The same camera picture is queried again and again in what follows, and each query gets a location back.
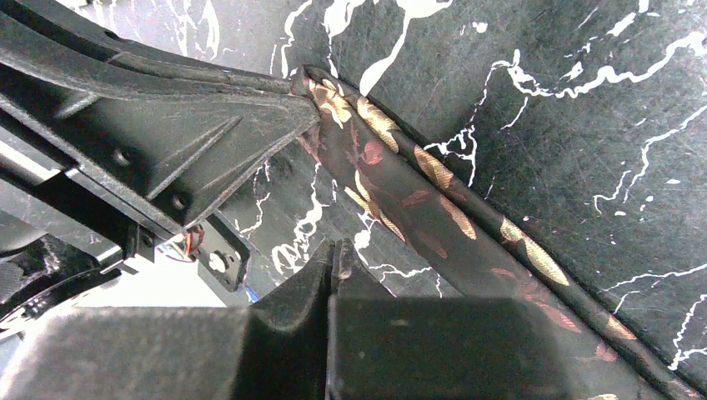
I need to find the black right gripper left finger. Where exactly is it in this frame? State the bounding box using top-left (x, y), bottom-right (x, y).
top-left (1, 241), bottom-right (335, 399)

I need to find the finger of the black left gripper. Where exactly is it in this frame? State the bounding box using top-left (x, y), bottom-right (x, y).
top-left (1, 1), bottom-right (290, 97)

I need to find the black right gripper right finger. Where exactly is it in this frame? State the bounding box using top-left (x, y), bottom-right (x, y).
top-left (327, 240), bottom-right (652, 399)

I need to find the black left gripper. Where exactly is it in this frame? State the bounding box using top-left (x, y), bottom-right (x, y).
top-left (1, 63), bottom-right (318, 332)

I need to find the black gold floral tie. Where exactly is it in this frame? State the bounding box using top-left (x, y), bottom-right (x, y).
top-left (292, 66), bottom-right (706, 399)

